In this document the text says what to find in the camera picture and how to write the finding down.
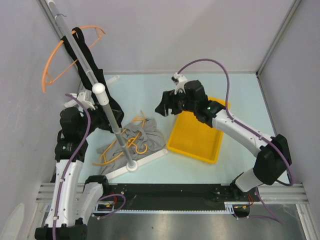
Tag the white rack base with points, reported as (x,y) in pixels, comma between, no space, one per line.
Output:
(141,162)

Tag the grey tank top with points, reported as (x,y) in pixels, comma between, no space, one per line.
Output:
(142,137)

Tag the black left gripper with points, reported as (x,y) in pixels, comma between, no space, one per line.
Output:
(102,115)

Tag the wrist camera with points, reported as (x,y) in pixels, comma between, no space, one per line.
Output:
(83,97)
(179,81)

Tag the silver clothes rack pole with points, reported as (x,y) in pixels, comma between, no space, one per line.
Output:
(91,77)

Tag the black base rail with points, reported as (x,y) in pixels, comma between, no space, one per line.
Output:
(156,197)

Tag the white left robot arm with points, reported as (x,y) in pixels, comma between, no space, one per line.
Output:
(68,215)

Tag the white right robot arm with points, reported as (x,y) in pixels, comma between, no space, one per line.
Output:
(271,152)

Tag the yellow plastic tray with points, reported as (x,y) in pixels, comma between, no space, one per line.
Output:
(194,139)

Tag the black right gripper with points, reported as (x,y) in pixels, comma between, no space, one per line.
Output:
(167,102)

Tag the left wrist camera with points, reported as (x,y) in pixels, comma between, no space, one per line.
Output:
(83,97)

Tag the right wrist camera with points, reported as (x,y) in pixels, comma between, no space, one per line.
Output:
(179,81)

